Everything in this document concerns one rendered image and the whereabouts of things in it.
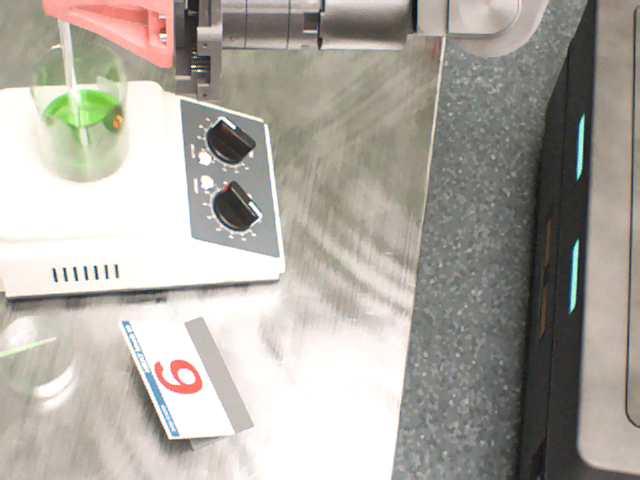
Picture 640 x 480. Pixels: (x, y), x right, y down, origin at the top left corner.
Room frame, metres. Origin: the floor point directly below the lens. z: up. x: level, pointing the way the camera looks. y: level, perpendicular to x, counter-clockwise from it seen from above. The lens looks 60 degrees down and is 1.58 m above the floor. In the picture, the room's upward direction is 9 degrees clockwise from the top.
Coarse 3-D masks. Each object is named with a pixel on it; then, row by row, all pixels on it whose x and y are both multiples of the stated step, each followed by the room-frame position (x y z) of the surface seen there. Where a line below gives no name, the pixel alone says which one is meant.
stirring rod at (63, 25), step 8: (64, 24) 0.46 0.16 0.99; (64, 32) 0.46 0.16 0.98; (64, 40) 0.46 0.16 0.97; (64, 48) 0.46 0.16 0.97; (64, 56) 0.46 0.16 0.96; (72, 56) 0.46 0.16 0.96; (64, 64) 0.46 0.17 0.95; (72, 64) 0.46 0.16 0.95; (72, 72) 0.46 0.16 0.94; (72, 80) 0.46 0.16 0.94; (72, 88) 0.46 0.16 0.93; (72, 96) 0.46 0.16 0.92; (72, 104) 0.46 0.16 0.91; (72, 112) 0.46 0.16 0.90; (72, 120) 0.46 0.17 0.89; (80, 120) 0.46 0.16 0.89
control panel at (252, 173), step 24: (192, 120) 0.53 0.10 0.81; (216, 120) 0.54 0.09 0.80; (240, 120) 0.55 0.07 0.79; (192, 144) 0.51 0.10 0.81; (264, 144) 0.54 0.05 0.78; (192, 168) 0.49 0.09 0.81; (216, 168) 0.50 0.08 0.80; (240, 168) 0.51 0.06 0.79; (264, 168) 0.52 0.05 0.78; (192, 192) 0.47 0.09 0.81; (216, 192) 0.48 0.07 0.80; (264, 192) 0.50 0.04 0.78; (192, 216) 0.45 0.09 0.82; (264, 216) 0.48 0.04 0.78; (216, 240) 0.44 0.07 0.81; (240, 240) 0.45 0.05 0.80; (264, 240) 0.46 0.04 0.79
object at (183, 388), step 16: (144, 336) 0.37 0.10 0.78; (160, 336) 0.38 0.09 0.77; (176, 336) 0.39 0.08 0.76; (144, 352) 0.36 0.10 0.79; (160, 352) 0.37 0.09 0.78; (176, 352) 0.37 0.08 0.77; (160, 368) 0.35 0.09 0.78; (176, 368) 0.36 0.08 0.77; (192, 368) 0.37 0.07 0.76; (160, 384) 0.34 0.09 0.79; (176, 384) 0.35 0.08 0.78; (192, 384) 0.35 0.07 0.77; (176, 400) 0.33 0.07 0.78; (192, 400) 0.34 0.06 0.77; (208, 400) 0.34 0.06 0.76; (176, 416) 0.32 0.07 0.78; (192, 416) 0.33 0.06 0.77; (208, 416) 0.33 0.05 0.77
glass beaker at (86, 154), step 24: (72, 48) 0.50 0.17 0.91; (96, 48) 0.51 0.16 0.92; (48, 72) 0.49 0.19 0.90; (96, 72) 0.50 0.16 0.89; (120, 72) 0.49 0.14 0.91; (48, 96) 0.49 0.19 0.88; (120, 96) 0.50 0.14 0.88; (48, 120) 0.45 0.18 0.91; (120, 120) 0.47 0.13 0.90; (48, 144) 0.45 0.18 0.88; (72, 144) 0.45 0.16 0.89; (96, 144) 0.45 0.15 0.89; (120, 144) 0.46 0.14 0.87; (48, 168) 0.45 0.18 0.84; (72, 168) 0.45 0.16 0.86; (96, 168) 0.45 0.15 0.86; (120, 168) 0.46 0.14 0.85
